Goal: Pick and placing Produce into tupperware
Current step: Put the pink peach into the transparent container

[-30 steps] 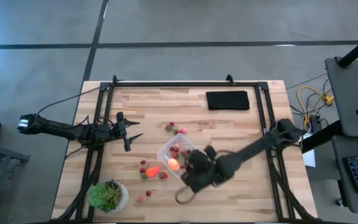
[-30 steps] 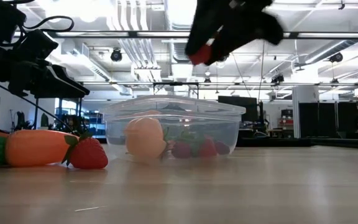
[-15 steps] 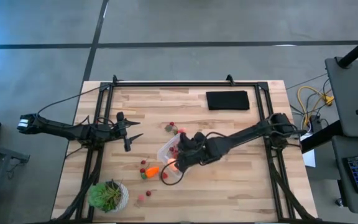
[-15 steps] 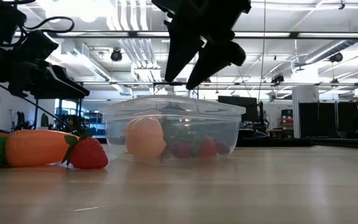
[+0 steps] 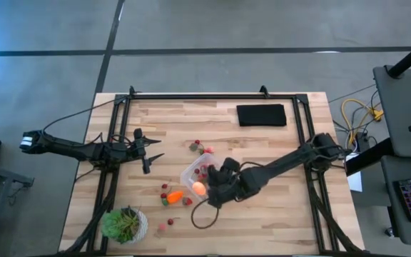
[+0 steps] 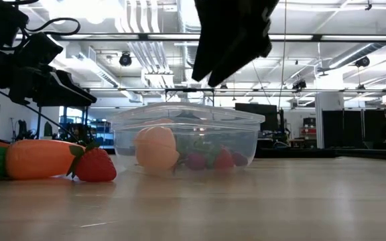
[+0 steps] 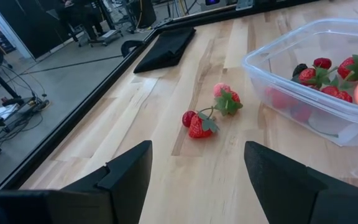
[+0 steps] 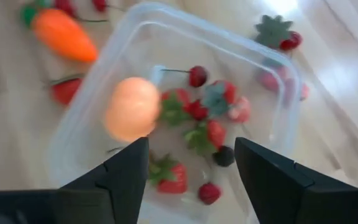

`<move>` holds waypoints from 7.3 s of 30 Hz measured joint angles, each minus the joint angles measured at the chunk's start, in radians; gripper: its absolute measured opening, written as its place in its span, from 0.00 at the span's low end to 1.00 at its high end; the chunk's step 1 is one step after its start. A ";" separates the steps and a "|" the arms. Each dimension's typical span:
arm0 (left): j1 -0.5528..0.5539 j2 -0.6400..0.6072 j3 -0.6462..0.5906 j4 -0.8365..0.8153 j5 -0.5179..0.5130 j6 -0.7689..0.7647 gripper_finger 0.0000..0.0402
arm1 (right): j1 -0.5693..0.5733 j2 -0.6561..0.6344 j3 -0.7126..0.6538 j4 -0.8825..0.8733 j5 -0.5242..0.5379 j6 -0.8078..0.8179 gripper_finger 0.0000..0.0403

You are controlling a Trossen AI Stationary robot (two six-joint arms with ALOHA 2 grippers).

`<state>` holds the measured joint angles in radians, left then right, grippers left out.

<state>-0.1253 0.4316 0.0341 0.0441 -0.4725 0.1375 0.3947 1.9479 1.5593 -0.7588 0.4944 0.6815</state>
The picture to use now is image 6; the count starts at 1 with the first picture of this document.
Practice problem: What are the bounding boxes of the long black cable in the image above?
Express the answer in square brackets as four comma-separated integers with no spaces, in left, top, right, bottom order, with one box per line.
[0,79,80,143]

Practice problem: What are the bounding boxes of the red storage rack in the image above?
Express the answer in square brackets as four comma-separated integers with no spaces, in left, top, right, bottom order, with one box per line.
[300,116,318,147]

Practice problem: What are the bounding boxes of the clear plastic tupperware container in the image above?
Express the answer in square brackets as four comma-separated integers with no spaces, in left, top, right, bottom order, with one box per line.
[107,102,267,177]

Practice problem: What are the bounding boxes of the black left camera cable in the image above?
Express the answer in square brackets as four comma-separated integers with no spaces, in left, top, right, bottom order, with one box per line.
[10,17,82,51]

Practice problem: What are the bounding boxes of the black overhead rail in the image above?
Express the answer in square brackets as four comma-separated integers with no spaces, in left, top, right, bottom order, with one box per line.
[82,86,386,95]

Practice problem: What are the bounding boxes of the black partition panel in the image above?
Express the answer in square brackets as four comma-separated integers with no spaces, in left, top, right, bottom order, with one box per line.
[322,109,386,150]

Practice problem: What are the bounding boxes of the white pillar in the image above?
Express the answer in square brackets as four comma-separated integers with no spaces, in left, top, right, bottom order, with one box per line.
[314,92,345,150]

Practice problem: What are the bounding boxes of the orange-pink toy peach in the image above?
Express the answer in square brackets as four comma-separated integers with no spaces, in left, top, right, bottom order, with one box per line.
[134,126,180,171]

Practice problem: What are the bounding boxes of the black monitor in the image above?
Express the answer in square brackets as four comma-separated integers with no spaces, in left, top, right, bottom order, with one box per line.
[235,102,278,132]

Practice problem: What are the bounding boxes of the blue shelving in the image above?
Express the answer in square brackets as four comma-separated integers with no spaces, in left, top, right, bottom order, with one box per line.
[58,115,115,147]

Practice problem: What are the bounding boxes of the silver ceiling duct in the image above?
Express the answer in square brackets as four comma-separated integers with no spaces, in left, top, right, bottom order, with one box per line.
[176,0,201,68]

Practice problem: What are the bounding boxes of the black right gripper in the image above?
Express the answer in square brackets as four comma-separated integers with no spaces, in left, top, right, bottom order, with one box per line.
[191,0,280,88]

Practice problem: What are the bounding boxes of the black round ceiling lamp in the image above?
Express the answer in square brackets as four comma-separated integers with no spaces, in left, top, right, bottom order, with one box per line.
[118,52,133,67]
[354,56,371,68]

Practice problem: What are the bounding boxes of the hanging linear light fixture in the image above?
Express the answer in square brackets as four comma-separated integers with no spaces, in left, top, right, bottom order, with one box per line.
[15,32,386,44]

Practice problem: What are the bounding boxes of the red toy strawberry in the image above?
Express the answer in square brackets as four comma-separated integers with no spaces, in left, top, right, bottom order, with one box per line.
[66,142,117,183]
[212,147,236,170]

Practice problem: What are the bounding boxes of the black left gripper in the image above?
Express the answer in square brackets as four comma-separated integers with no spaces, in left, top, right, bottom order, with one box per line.
[7,63,98,108]

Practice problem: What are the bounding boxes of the orange toy carrot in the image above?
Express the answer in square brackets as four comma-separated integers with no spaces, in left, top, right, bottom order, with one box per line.
[0,139,86,181]

